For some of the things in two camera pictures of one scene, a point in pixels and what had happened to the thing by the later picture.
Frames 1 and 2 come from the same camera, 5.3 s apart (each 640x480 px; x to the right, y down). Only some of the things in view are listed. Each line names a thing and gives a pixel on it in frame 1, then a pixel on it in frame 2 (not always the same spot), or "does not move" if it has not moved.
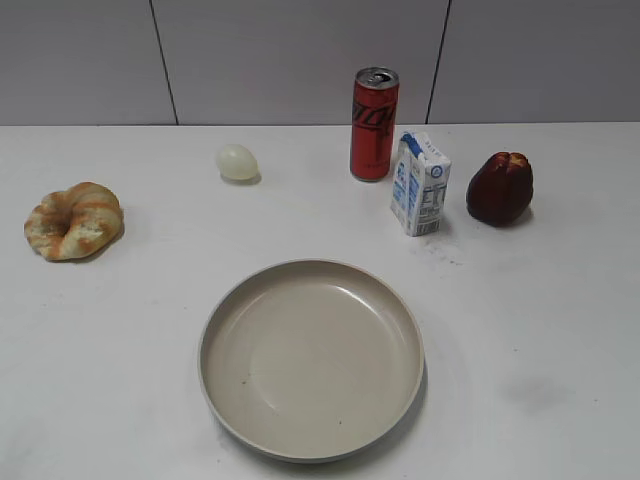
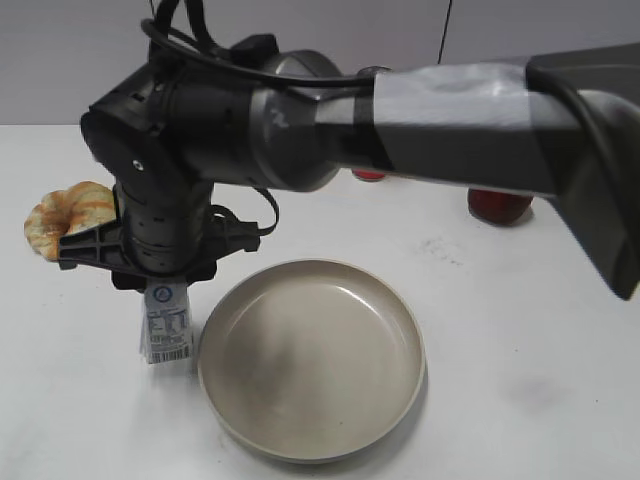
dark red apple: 500,188 does not move
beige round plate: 312,361 does not move
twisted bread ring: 78,224 does not move
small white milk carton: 419,185 to 166,331
